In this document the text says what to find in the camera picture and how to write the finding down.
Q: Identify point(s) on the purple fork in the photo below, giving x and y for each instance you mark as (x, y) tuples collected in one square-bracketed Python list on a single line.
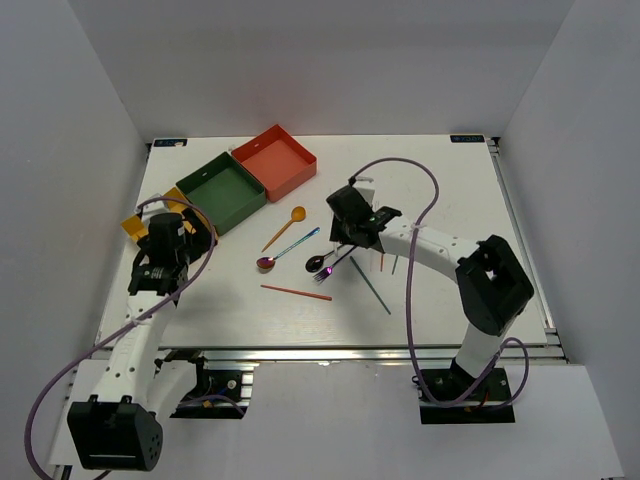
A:
[(326, 272)]

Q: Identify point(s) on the orange gold spoon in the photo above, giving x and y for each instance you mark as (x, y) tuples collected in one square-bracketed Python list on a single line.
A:
[(298, 214)]

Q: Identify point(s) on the blue table label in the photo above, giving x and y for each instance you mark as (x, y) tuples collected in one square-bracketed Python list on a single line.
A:
[(170, 142), (466, 138)]

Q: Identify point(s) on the iridescent blue purple spoon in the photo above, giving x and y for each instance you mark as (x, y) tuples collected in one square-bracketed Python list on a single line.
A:
[(266, 263)]

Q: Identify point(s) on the orange chopstick lying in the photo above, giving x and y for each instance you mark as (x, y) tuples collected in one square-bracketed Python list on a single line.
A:
[(297, 292)]

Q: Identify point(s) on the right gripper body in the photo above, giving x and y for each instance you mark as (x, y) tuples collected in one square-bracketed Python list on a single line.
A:
[(341, 232)]

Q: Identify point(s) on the aluminium table frame rail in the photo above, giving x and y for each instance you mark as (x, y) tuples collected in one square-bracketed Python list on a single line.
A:
[(540, 300)]

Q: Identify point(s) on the yellow square container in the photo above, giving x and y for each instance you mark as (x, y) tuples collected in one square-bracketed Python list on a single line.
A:
[(171, 202)]

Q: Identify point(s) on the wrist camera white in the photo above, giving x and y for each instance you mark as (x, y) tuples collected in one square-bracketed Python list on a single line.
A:
[(365, 185), (150, 202)]

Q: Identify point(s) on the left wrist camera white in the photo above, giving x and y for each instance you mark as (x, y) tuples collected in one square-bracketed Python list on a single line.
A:
[(150, 202)]

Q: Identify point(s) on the right blue table label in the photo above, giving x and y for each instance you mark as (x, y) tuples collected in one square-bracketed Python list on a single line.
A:
[(466, 138)]

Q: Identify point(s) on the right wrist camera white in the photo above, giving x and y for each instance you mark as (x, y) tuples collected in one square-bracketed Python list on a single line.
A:
[(365, 185)]

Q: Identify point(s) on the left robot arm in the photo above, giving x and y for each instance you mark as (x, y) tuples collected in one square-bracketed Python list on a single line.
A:
[(119, 426)]

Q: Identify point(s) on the red square container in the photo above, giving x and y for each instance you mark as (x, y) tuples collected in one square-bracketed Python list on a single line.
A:
[(278, 161)]

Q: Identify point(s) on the black spoon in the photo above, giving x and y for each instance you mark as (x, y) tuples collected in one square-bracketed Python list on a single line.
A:
[(315, 263)]

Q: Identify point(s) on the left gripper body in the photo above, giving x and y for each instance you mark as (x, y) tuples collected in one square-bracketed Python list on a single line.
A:
[(196, 243)]

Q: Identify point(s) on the left blue table label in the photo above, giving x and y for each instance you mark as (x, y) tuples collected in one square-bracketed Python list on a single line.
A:
[(170, 142)]

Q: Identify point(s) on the green chopstick upright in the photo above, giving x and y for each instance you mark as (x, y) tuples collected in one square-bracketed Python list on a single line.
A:
[(395, 265)]

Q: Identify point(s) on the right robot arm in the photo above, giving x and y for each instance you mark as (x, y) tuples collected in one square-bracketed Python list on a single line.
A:
[(493, 286)]

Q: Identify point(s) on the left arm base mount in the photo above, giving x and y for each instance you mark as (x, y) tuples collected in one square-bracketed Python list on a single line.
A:
[(217, 393)]

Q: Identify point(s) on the green square container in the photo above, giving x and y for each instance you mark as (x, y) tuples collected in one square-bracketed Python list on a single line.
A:
[(225, 191)]

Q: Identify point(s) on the teal chopstick diagonal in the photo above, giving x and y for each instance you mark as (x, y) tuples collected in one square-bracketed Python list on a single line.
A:
[(369, 284)]

